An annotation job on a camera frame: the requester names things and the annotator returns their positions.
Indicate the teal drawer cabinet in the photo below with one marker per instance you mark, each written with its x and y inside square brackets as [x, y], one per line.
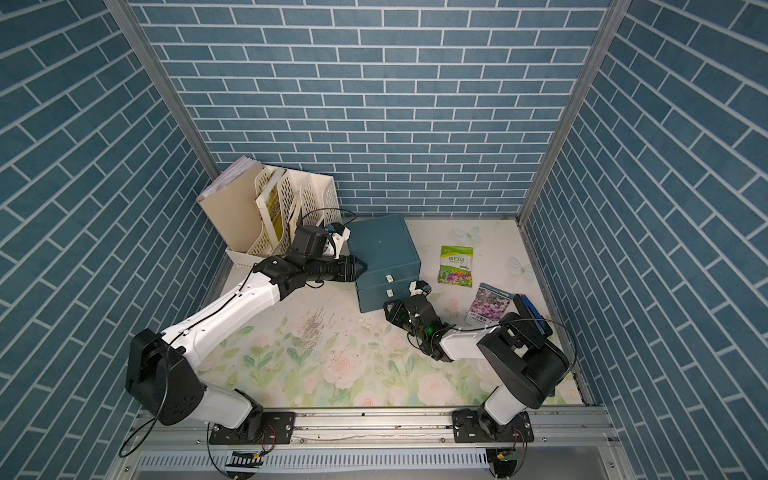
[385, 245]

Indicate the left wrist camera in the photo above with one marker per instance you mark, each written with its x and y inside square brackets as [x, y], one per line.
[338, 235]

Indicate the floral table mat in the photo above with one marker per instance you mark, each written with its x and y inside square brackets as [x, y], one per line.
[316, 349]

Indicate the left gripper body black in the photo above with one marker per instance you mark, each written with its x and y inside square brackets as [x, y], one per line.
[328, 269]

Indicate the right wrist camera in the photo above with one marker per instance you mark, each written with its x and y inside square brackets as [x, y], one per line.
[419, 287]

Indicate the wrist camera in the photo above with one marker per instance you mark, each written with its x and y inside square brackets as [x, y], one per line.
[338, 235]
[419, 287]

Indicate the cream mesh file organizer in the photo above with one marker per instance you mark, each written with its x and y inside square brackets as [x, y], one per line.
[306, 199]

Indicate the yellow green booklet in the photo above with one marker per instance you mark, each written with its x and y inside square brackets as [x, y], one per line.
[268, 202]

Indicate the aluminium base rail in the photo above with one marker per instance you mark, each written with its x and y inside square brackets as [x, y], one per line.
[566, 442]

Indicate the black blue tool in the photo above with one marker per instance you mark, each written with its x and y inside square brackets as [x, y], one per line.
[527, 310]

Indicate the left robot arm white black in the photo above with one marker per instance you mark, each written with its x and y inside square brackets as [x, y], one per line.
[162, 366]

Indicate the purple flower seed bag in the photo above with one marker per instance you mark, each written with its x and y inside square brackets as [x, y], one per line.
[488, 306]

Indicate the beige folder with papers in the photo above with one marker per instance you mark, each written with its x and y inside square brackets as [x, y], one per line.
[229, 203]

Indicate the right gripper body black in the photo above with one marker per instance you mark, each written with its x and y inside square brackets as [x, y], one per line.
[404, 319]

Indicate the green flower seed bag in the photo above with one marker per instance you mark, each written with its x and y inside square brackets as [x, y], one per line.
[456, 266]

